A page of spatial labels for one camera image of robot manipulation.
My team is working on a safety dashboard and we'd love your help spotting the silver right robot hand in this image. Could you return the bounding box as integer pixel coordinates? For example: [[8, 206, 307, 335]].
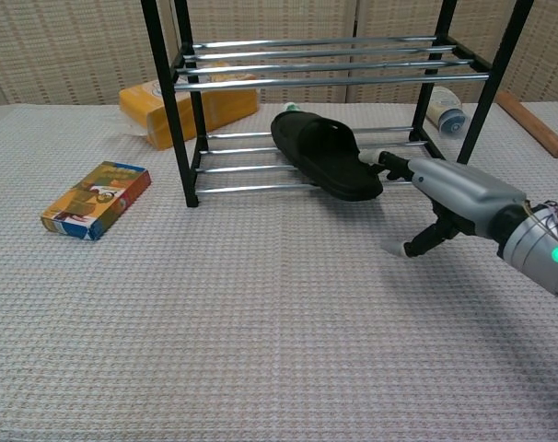
[[357, 148, 529, 258]]

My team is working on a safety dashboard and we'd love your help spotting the black rubber slide sandal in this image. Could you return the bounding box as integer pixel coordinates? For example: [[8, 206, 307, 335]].
[[270, 110, 384, 203]]

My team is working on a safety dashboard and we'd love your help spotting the black metal shoe rack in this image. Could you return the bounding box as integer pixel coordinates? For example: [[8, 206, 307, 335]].
[[139, 0, 536, 209]]

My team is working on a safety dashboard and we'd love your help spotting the cream jar with blue lid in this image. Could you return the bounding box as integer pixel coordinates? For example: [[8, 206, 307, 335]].
[[426, 86, 468, 138]]

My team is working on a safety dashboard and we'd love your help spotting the wooden rolling pin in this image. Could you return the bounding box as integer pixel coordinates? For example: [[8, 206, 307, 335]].
[[494, 90, 558, 159]]

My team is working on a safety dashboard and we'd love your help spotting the yellow tissue pack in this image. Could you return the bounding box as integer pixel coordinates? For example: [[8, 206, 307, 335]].
[[118, 59, 260, 151]]

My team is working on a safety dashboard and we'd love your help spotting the white waffle table cloth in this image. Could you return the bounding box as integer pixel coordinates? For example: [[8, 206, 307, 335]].
[[0, 101, 558, 442]]

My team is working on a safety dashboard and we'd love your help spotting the colourful printed cardboard box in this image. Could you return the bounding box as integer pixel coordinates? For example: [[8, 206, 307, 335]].
[[40, 160, 152, 242]]

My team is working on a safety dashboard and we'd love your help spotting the beige woven folding screen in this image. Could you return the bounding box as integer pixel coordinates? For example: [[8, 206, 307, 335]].
[[0, 0, 558, 107]]

